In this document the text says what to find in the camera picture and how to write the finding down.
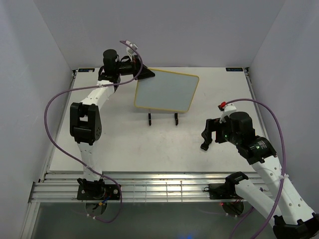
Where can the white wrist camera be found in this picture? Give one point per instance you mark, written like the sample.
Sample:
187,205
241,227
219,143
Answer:
227,110
130,49

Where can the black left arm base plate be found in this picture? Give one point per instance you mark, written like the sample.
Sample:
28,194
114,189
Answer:
97,191

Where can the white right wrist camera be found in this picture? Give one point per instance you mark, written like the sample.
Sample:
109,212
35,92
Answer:
227,110

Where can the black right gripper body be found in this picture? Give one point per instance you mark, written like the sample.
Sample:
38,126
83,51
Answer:
225,127

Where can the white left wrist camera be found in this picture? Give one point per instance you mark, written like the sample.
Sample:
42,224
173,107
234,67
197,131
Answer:
130,49

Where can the black wire whiteboard stand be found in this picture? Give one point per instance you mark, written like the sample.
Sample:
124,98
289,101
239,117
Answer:
163,115

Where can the yellow framed small whiteboard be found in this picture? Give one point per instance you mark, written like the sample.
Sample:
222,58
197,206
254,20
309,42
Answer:
166,91

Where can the right blue corner label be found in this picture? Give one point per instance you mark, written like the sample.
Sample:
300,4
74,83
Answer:
234,69

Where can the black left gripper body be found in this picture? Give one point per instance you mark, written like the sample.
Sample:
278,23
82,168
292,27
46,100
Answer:
131,68

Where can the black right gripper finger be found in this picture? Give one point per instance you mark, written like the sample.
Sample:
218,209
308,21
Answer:
211,126
219,137

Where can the left blue corner label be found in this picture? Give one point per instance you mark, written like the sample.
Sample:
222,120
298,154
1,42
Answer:
86,70

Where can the blue corner label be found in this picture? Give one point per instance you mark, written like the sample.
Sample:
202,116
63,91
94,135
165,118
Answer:
234,69
86,70

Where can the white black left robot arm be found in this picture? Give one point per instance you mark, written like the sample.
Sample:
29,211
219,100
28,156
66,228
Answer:
85,120

